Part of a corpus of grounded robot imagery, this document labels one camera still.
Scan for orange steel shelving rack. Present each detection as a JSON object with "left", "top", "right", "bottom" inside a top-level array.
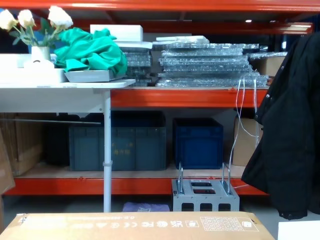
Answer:
[{"left": 0, "top": 0, "right": 320, "bottom": 197}]

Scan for grey plastic crate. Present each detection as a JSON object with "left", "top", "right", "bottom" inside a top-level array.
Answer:
[{"left": 68, "top": 125, "right": 168, "bottom": 172}]

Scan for blue plastic crate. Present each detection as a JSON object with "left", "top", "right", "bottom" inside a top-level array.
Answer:
[{"left": 172, "top": 117, "right": 224, "bottom": 171}]

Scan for small stack clear plastic trays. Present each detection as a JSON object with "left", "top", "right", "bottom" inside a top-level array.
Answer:
[{"left": 121, "top": 47, "right": 153, "bottom": 81}]

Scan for large stack clear plastic trays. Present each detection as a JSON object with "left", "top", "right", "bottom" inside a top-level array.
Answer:
[{"left": 151, "top": 41, "right": 270, "bottom": 89}]

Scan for thin white foam slab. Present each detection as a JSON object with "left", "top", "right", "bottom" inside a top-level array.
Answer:
[{"left": 115, "top": 40, "right": 154, "bottom": 50}]

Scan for white foam board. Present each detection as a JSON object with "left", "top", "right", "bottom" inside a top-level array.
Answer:
[{"left": 155, "top": 35, "right": 210, "bottom": 44}]

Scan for grey shallow tray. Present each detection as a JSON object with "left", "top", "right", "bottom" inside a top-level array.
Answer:
[{"left": 63, "top": 69, "right": 127, "bottom": 84}]

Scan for tall brown cardboard box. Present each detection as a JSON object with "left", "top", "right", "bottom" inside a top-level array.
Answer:
[{"left": 231, "top": 117, "right": 264, "bottom": 168}]

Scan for purple cloth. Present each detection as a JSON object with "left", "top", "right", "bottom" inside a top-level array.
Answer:
[{"left": 122, "top": 201, "right": 171, "bottom": 213}]

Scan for thick white foam block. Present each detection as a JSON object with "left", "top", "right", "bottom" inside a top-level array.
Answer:
[{"left": 89, "top": 24, "right": 144, "bottom": 42}]

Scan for green crumpled cloth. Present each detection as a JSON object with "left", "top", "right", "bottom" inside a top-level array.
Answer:
[{"left": 53, "top": 27, "right": 129, "bottom": 77}]

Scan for thin grey metal bar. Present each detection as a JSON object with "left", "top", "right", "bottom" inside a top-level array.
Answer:
[{"left": 14, "top": 118, "right": 102, "bottom": 125}]

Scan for long printed cardboard box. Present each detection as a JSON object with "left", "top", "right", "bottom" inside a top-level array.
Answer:
[{"left": 0, "top": 211, "right": 276, "bottom": 240}]

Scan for white table with round leg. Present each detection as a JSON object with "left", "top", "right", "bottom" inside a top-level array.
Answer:
[{"left": 0, "top": 78, "right": 137, "bottom": 213}]

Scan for small brown cardboard box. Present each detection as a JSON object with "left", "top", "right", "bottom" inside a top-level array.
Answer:
[{"left": 254, "top": 56, "right": 286, "bottom": 77}]

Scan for clear plastic tray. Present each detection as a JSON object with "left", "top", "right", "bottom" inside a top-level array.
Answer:
[{"left": 248, "top": 51, "right": 288, "bottom": 61}]

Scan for black hanging coat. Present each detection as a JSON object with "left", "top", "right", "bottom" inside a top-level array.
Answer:
[{"left": 240, "top": 31, "right": 320, "bottom": 221}]

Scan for white round lid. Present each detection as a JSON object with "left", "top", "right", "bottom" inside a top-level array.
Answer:
[{"left": 23, "top": 59, "right": 55, "bottom": 70}]

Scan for white ceramic vase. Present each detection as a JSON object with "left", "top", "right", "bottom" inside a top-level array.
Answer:
[{"left": 30, "top": 45, "right": 52, "bottom": 62}]

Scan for white rectangular box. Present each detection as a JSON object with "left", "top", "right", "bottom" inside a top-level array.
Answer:
[{"left": 0, "top": 53, "right": 69, "bottom": 84}]

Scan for stacked brown cardboard sheets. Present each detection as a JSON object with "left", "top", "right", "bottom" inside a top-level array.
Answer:
[{"left": 0, "top": 112, "right": 45, "bottom": 177}]

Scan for white artificial rose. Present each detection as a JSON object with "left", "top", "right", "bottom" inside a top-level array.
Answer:
[
  {"left": 16, "top": 9, "right": 37, "bottom": 47},
  {"left": 43, "top": 5, "right": 75, "bottom": 48},
  {"left": 0, "top": 9, "right": 25, "bottom": 38}
]

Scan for leaning brown cardboard box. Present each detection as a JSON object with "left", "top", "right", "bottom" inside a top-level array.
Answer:
[{"left": 0, "top": 136, "right": 16, "bottom": 196}]

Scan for white flat board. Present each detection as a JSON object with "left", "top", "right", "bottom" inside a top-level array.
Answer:
[{"left": 277, "top": 220, "right": 320, "bottom": 240}]

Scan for thin white cable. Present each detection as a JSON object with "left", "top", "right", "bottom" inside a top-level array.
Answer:
[
  {"left": 238, "top": 74, "right": 262, "bottom": 148},
  {"left": 229, "top": 74, "right": 247, "bottom": 166}
]

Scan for grey metal frame with bars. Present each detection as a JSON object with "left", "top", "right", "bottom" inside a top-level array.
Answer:
[{"left": 170, "top": 161, "right": 241, "bottom": 213}]

